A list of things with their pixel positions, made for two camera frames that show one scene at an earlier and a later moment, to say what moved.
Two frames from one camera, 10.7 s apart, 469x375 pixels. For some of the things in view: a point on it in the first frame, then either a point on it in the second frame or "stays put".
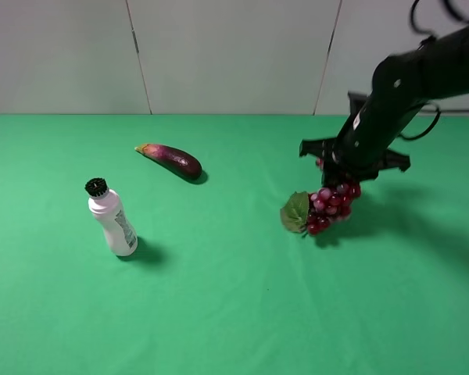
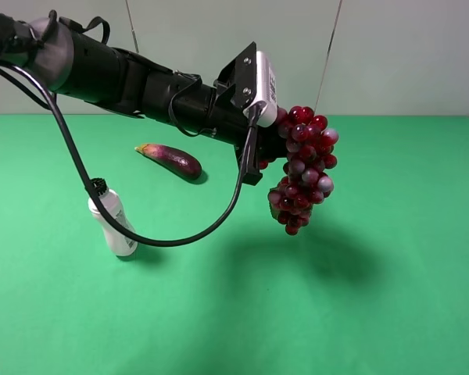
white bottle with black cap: (118, 228) stays put
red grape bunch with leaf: (311, 213) → (310, 155)
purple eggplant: (173, 158) stays put
